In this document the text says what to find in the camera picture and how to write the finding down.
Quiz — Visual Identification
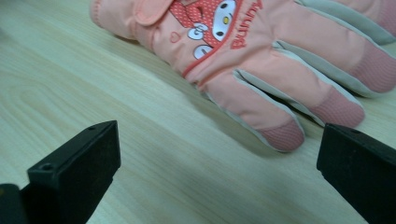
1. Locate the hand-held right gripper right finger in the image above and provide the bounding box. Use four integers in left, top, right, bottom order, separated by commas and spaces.
317, 123, 396, 224

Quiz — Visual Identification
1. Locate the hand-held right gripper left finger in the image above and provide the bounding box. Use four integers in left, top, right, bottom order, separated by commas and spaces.
20, 120, 121, 224

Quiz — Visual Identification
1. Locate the pink winter glove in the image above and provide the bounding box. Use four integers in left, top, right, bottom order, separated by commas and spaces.
90, 0, 396, 153

